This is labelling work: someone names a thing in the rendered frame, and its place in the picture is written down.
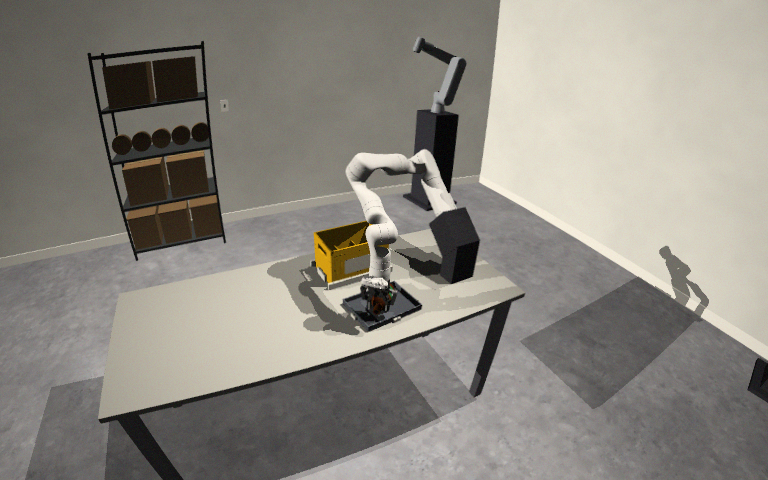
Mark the brown bottle with green base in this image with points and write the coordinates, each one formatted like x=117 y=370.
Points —
x=379 y=304

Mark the yellow crate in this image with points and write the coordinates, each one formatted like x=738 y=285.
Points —
x=348 y=254

